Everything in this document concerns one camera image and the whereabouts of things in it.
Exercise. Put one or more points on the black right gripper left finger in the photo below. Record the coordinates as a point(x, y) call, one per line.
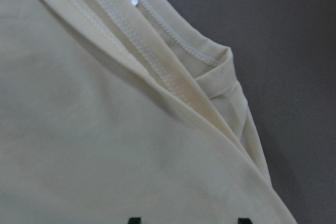
point(135, 220)

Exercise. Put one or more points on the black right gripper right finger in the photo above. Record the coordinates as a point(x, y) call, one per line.
point(244, 220)

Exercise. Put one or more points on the cream long-sleeve graphic shirt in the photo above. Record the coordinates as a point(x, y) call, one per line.
point(119, 108)

